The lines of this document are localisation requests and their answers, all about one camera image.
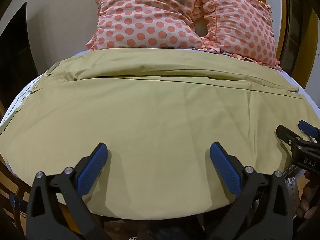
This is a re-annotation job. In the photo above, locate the bed with white sheet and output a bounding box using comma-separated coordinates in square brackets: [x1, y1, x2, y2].
[0, 47, 320, 218]

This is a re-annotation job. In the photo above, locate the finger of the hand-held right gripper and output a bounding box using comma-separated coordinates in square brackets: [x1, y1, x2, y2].
[298, 120, 320, 143]
[276, 124, 307, 152]

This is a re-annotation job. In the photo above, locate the olive yellow bed sheet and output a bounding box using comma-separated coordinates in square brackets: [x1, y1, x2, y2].
[0, 48, 320, 217]

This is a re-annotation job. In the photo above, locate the wooden bed frame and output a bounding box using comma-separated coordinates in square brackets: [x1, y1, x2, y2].
[0, 155, 208, 240]

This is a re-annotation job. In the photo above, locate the person's right hand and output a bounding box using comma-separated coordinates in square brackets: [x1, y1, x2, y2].
[297, 173, 320, 218]

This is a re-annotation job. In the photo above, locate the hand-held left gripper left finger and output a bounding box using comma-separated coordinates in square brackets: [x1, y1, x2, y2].
[26, 142, 108, 240]

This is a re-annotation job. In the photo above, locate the orange polka dot pillow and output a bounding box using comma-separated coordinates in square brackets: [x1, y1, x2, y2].
[86, 0, 208, 51]
[197, 0, 282, 68]

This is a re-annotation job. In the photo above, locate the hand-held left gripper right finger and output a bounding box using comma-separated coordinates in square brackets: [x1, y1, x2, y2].
[207, 142, 297, 240]

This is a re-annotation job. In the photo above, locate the yellow wooden door frame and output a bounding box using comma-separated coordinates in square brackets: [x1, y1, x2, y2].
[246, 0, 320, 90]

